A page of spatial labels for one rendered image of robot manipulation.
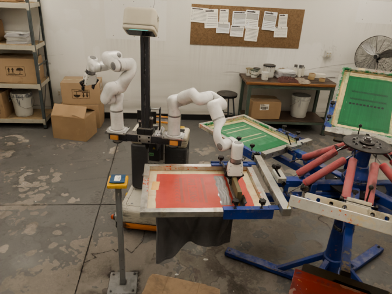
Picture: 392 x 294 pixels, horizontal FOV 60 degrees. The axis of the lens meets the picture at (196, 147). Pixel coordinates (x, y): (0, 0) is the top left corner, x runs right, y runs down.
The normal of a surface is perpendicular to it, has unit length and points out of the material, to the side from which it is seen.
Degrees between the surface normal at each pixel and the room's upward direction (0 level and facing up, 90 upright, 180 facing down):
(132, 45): 90
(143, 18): 63
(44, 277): 0
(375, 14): 90
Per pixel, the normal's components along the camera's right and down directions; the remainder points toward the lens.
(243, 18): 0.08, 0.39
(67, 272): 0.05, -0.90
